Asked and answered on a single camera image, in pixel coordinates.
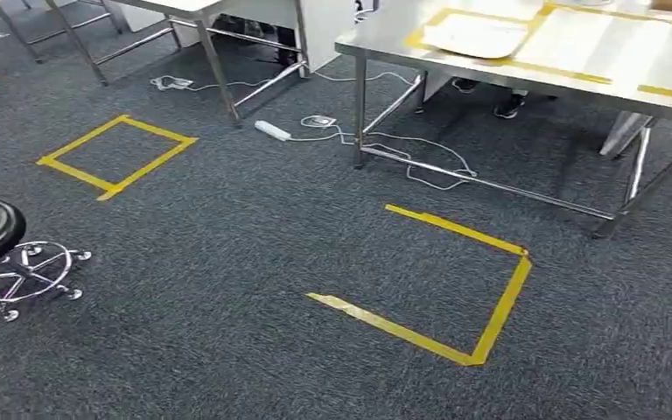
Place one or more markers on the white charger adaptor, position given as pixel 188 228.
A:
pixel 318 121

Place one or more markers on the steel frame table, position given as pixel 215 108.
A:
pixel 81 40

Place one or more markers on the steel bench with yellow tape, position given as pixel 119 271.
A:
pixel 602 58

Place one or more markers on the white power strip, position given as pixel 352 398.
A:
pixel 272 130

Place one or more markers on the white desk with steel legs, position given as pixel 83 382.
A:
pixel 313 23

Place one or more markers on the white plastic tray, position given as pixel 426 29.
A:
pixel 475 36

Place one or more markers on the yellow tape square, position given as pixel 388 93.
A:
pixel 75 171

